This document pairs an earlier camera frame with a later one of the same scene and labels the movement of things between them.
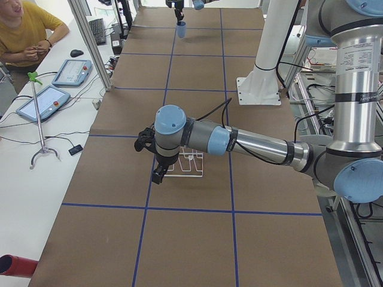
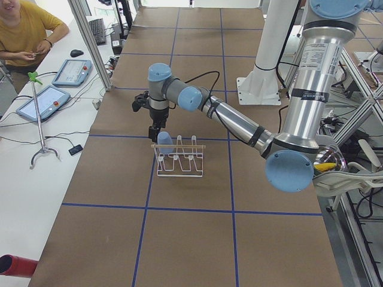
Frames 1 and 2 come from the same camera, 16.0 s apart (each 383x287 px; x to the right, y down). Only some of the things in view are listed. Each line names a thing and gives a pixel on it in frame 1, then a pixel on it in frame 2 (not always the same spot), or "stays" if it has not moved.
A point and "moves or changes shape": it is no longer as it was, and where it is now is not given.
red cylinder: (14, 265) stays
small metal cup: (96, 103) stays
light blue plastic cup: (181, 29) moves or changes shape
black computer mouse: (75, 53) stays
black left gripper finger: (160, 171) to (152, 133)
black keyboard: (97, 28) stays
